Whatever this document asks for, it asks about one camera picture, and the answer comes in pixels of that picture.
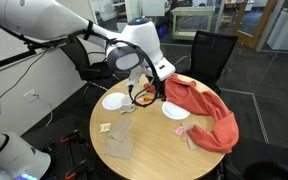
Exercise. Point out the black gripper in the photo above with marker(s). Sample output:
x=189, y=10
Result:
x=160, y=85

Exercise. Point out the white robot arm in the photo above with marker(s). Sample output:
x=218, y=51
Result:
x=34, y=16

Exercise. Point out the white ceramic mug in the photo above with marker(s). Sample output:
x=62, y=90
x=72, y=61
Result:
x=126, y=105

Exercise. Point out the white round plate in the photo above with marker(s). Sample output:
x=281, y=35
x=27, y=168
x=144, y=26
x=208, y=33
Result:
x=175, y=110
x=112, y=101

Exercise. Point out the pink eraser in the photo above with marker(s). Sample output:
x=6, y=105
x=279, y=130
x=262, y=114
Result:
x=139, y=100

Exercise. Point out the pink packet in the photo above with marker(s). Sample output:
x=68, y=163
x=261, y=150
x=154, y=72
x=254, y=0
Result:
x=179, y=130

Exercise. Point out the red towel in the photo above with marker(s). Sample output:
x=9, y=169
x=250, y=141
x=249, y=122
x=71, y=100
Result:
x=210, y=113

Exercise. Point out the blue bin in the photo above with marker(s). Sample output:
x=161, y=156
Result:
x=161, y=31

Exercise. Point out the small yellow block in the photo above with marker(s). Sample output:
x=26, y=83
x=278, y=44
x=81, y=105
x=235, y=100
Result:
x=105, y=127

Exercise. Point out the pale green cart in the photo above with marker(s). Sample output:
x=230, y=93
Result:
x=192, y=20

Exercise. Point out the orange black clamp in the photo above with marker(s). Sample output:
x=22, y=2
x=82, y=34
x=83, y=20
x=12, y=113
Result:
x=69, y=136
x=75, y=170

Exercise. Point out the wooden door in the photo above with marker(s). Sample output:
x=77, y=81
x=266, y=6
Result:
x=255, y=23

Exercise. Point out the black mounting board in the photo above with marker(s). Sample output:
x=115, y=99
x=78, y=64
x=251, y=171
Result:
x=55, y=150

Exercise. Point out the white counter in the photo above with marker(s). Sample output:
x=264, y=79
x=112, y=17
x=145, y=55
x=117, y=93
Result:
x=285, y=30

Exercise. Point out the black metal bar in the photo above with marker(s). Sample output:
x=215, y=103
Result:
x=4, y=65

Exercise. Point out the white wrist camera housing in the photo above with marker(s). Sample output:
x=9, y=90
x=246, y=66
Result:
x=166, y=70

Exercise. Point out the white wall outlet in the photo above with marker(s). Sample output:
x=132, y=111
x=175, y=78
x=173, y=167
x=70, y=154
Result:
x=31, y=95

